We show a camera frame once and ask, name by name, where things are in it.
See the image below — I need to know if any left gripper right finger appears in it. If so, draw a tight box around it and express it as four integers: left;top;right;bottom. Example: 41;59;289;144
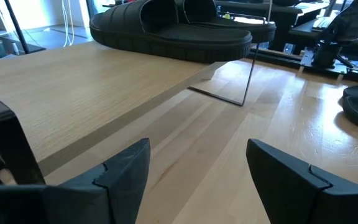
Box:
246;138;358;224

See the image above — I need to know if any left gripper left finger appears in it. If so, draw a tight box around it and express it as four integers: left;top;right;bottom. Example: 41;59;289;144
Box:
45;138;152;224

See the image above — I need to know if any dark grey desk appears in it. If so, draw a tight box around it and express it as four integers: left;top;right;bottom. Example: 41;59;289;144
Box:
215;0;329;51
290;17;358;60

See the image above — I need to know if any black keyboard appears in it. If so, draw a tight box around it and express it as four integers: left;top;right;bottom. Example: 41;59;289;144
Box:
311;17;333;32

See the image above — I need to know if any black floor stand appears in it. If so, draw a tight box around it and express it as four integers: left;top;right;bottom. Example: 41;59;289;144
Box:
0;0;47;63

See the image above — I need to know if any wooden shelf with black frame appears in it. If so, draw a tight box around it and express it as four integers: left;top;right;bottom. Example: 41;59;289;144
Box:
0;11;269;187

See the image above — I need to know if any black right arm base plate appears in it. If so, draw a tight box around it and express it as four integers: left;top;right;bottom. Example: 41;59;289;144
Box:
300;49;358;76

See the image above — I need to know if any black aluminium table frame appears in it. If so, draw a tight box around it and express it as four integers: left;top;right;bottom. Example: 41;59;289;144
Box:
249;43;358;84

